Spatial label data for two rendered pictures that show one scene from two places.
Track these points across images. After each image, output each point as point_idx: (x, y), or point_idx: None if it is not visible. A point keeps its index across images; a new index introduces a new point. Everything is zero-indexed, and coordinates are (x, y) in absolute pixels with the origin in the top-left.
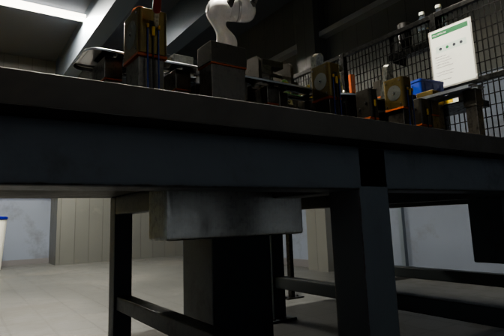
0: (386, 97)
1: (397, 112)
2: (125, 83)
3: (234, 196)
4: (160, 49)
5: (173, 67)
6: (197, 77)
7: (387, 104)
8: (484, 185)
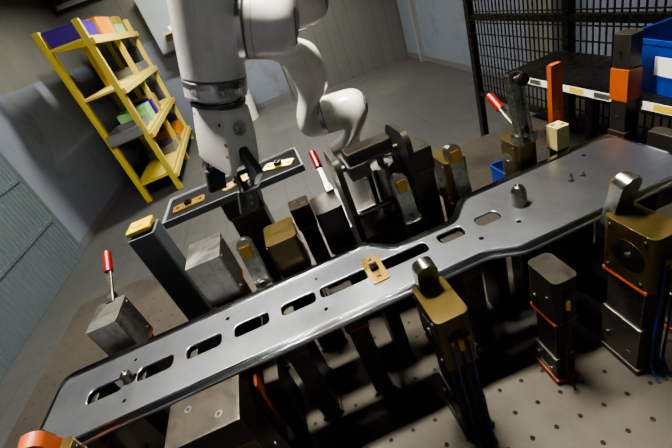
0: (608, 248)
1: (628, 286)
2: (168, 264)
3: None
4: None
5: (171, 374)
6: (224, 332)
7: (608, 259)
8: None
